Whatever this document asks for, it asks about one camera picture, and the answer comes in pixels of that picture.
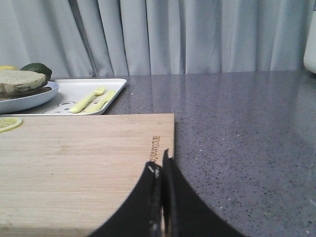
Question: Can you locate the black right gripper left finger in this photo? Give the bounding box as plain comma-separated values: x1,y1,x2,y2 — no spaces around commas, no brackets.
90,161,162,237

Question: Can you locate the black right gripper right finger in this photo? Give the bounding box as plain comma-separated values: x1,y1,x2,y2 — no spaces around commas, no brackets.
162,150,243,237

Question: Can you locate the blue plate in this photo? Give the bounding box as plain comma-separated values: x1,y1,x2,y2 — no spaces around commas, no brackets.
0,81,59,114

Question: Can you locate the bread slice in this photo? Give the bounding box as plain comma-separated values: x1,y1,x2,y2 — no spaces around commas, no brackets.
0,87,52,101
0,70,48,96

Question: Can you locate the white bear tray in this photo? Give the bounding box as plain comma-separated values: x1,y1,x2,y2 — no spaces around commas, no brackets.
0,79,127,116

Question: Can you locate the wooden cutting board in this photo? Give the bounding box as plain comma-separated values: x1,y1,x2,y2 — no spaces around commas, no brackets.
0,114,175,237

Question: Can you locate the yellow plastic fork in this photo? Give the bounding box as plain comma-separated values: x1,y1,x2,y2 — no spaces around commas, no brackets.
70,85,106,114

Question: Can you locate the lemon slice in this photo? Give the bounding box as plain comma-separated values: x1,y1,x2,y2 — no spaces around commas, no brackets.
0,117,23,133

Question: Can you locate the green lime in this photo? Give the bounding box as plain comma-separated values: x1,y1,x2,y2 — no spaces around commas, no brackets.
20,62,52,80

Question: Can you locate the grey curtain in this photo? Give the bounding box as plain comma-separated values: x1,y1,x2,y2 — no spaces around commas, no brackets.
0,0,313,77

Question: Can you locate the white appliance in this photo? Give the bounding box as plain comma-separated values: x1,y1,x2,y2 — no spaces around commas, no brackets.
304,23,316,74

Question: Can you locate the front yellow lemon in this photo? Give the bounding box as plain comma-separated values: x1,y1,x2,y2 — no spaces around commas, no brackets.
0,65,19,70

